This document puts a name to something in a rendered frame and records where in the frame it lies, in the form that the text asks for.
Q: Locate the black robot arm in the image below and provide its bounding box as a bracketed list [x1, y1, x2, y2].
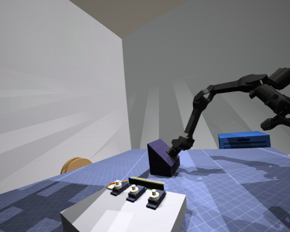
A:
[166, 68, 290, 159]

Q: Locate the black pin header strip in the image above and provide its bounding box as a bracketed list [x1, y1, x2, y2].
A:
[129, 177, 165, 191]

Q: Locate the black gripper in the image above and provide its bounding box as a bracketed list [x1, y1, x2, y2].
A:
[261, 91, 290, 131]

